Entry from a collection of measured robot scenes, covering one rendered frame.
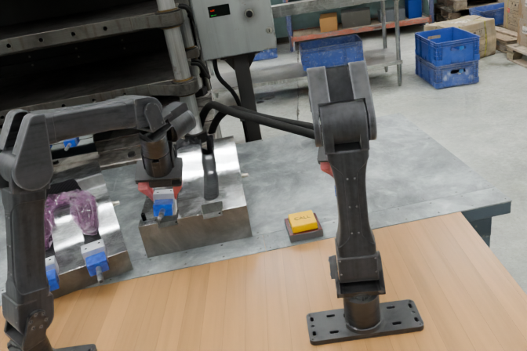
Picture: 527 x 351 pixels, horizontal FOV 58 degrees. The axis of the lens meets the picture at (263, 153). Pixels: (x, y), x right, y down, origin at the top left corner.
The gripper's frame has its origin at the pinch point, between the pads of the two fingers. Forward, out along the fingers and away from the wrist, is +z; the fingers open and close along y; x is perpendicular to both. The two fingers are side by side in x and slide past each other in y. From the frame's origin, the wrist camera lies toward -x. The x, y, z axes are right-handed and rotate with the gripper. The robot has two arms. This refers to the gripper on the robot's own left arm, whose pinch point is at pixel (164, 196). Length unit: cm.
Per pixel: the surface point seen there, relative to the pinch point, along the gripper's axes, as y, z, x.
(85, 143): 38, 41, -67
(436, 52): -211, 136, -276
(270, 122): -32, 21, -50
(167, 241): 0.2, 9.8, 6.0
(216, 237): -11.5, 9.9, 5.8
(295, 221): -30.5, 4.7, 6.6
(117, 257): 11.3, 8.5, 10.3
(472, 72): -246, 153, -267
